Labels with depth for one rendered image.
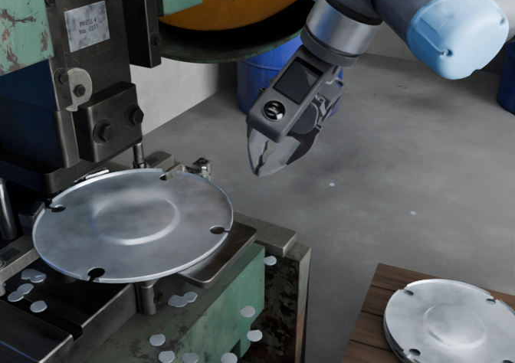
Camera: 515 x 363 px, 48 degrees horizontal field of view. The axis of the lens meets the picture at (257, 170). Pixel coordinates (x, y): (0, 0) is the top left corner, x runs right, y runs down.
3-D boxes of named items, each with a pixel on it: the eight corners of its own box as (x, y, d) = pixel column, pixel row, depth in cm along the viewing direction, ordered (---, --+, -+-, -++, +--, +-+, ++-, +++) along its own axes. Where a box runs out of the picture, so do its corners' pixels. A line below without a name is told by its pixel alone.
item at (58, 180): (148, 152, 93) (145, 121, 90) (54, 211, 78) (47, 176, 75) (74, 131, 100) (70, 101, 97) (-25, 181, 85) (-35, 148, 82)
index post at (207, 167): (215, 204, 103) (213, 157, 99) (206, 212, 101) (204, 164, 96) (202, 200, 105) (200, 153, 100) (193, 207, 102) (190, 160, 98)
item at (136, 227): (-11, 266, 76) (-12, 261, 76) (91, 164, 101) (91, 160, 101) (198, 299, 71) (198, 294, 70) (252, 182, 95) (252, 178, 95)
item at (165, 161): (185, 174, 113) (182, 126, 108) (129, 216, 100) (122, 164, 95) (160, 167, 115) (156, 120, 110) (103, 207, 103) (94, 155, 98)
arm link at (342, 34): (370, 32, 58) (305, -10, 60) (349, 68, 61) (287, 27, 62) (391, 15, 64) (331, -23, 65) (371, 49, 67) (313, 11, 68)
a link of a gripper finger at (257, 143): (271, 159, 80) (300, 109, 74) (251, 178, 75) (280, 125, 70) (254, 146, 81) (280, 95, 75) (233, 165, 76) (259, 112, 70)
